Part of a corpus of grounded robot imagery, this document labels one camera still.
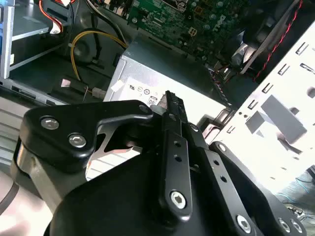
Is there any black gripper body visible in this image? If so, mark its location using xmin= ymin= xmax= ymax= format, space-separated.
xmin=44 ymin=152 xmax=239 ymax=236

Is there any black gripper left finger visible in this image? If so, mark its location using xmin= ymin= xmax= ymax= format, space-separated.
xmin=11 ymin=90 xmax=194 ymax=224

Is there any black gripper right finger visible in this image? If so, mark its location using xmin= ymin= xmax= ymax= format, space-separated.
xmin=173 ymin=94 xmax=309 ymax=236

